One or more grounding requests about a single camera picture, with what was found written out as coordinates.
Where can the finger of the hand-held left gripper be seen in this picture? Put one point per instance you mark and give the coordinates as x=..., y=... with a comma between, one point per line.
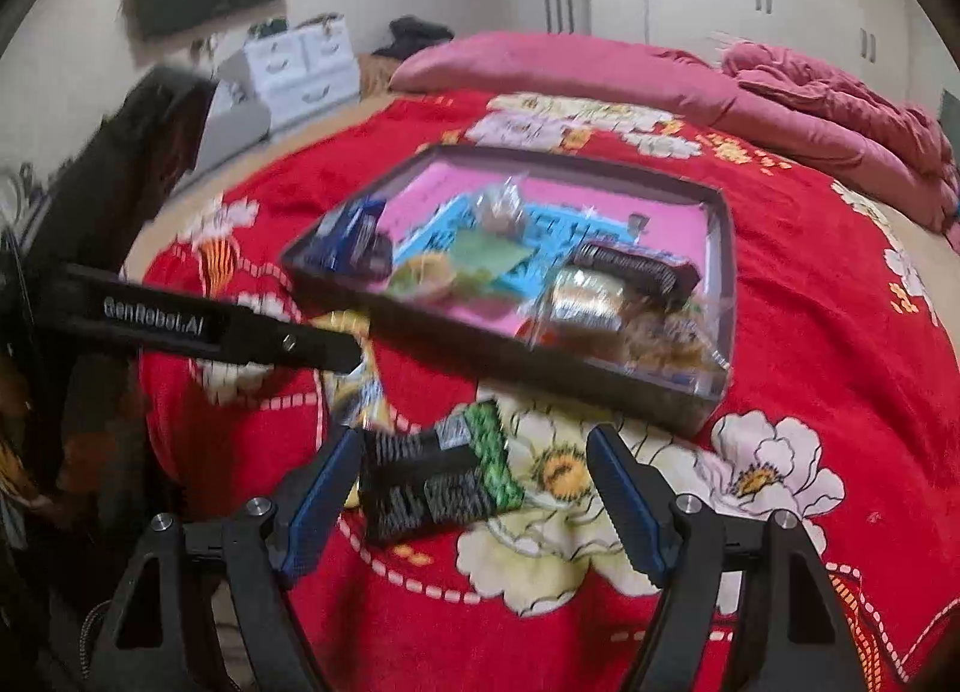
x=300, y=343

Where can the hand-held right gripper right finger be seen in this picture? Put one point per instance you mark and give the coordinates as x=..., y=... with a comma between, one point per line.
x=626, y=504

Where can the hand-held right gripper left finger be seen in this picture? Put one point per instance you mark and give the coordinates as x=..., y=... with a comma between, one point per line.
x=322, y=504

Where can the small yellow snack packet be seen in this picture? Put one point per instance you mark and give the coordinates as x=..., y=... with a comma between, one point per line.
x=352, y=385

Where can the black and green snack packet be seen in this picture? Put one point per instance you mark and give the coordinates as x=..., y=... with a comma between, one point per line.
x=427, y=486

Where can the blue snack packet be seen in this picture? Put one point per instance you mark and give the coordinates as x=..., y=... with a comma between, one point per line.
x=349, y=235

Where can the round yellow pastry packet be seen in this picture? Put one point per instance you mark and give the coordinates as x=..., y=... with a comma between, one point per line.
x=427, y=276

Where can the long orange cake packet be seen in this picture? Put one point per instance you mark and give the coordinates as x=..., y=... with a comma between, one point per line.
x=667, y=351

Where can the shallow grey cardboard box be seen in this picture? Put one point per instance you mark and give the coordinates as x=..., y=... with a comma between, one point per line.
x=525, y=381

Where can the light green snack packet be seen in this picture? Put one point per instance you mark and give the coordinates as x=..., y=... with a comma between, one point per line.
x=480, y=257

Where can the clear sponge cake packet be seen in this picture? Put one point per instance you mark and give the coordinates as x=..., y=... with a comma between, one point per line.
x=581, y=306

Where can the small black snack packet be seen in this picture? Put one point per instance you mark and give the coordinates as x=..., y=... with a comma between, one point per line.
x=637, y=265

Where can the clear packet of brown nuts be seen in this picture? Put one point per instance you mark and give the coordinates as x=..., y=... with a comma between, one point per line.
x=502, y=208

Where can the pink and blue book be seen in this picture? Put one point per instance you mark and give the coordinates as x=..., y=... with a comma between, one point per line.
x=450, y=190

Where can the red floral blanket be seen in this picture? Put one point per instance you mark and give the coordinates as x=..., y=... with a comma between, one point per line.
x=787, y=325

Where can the white drawer chest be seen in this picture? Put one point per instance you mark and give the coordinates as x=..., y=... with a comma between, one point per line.
x=300, y=66

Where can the brown textured cloth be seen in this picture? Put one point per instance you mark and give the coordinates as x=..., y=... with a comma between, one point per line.
x=371, y=73

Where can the pile of dark clothes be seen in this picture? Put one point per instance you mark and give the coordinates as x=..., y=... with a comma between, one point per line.
x=412, y=36

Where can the pink duvet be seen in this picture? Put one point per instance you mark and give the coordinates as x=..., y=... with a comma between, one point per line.
x=675, y=77

